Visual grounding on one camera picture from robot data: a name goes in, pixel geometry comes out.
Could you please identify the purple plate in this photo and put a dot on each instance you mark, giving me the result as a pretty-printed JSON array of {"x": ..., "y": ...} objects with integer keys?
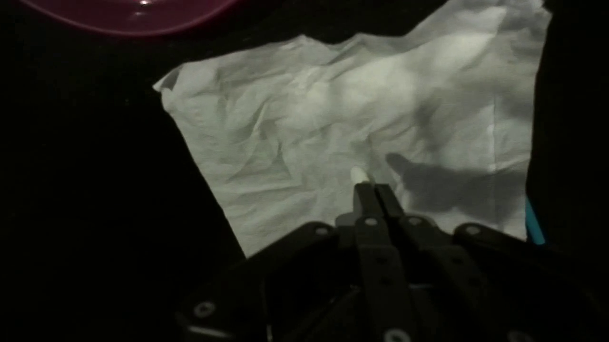
[{"x": 127, "y": 16}]

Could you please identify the blue strip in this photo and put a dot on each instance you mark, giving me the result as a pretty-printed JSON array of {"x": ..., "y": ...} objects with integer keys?
[{"x": 534, "y": 221}]

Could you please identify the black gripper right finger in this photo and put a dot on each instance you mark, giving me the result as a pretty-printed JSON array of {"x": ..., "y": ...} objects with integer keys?
[{"x": 482, "y": 273}]

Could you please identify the white paper towel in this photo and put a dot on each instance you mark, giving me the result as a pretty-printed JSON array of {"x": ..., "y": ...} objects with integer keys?
[{"x": 317, "y": 115}]

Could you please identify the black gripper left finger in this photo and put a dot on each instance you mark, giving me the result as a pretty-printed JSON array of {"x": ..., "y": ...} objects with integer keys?
[{"x": 374, "y": 273}]

